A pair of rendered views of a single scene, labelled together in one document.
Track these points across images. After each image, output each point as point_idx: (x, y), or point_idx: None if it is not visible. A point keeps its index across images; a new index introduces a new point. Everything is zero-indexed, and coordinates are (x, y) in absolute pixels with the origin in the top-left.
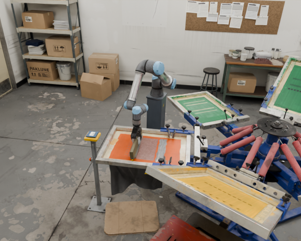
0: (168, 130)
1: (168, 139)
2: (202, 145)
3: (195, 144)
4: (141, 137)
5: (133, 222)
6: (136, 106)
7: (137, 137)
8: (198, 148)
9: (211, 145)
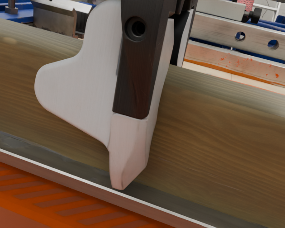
0: (50, 2)
1: None
2: (236, 2)
3: (206, 15)
4: (192, 22)
5: None
6: None
7: (182, 36)
8: (235, 21)
9: None
